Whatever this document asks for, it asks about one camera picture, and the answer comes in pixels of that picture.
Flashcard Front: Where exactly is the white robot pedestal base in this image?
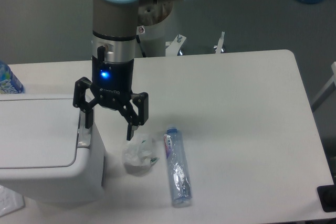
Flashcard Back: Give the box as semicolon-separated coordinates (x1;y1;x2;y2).
136;2;173;58

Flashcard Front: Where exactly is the metal clamp bolt right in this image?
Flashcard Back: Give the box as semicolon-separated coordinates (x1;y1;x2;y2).
213;31;226;54

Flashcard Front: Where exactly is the white frame bracket right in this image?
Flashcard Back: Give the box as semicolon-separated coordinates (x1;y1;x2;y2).
311;62;335;113

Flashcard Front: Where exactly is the white mounting bracket middle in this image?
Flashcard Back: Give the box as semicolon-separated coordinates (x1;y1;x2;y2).
165;34;187;57

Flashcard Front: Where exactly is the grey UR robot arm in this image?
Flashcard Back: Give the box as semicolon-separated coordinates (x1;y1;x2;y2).
73;0;174;140

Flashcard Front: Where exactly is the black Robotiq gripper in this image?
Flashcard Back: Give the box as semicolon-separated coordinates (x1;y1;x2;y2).
73;60;149;141

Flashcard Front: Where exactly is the blue-label bottle at left edge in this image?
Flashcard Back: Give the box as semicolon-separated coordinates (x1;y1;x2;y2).
1;61;25;94

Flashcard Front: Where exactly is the white push-lid trash can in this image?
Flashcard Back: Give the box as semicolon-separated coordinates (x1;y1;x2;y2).
1;94;106;202

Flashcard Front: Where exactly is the crumpled white tissue wrapper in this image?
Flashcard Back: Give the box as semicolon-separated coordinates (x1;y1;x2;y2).
122;133;159;170

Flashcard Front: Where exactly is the black device at right edge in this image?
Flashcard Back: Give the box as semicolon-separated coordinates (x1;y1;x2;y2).
317;185;335;212

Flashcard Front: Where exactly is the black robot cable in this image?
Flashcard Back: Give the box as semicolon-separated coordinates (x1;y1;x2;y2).
135;34;147;58

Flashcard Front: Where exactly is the clear plastic water bottle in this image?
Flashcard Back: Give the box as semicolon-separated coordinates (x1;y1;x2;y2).
163;125;192;207

